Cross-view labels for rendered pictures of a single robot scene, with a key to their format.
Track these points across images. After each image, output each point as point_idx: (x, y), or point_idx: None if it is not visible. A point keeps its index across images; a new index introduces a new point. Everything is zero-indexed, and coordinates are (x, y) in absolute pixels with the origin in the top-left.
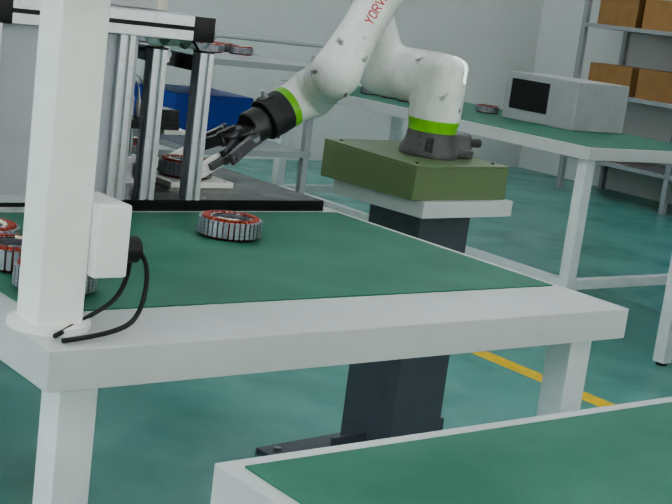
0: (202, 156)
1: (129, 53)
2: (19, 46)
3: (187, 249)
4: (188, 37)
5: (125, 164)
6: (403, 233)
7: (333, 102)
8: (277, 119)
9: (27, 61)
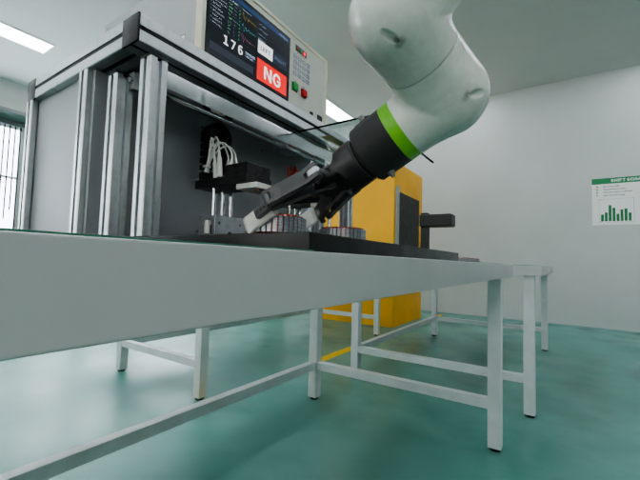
0: (142, 179)
1: (83, 87)
2: (45, 114)
3: None
4: (118, 46)
5: (86, 198)
6: (107, 237)
7: (412, 73)
8: (355, 141)
9: (47, 124)
